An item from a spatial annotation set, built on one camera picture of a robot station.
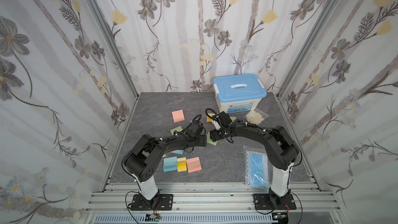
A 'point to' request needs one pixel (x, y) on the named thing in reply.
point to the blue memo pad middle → (179, 152)
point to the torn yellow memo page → (232, 118)
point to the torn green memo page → (210, 140)
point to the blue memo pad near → (170, 164)
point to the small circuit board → (155, 218)
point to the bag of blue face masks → (257, 167)
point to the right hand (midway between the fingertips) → (217, 130)
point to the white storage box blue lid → (238, 93)
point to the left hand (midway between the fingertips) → (203, 138)
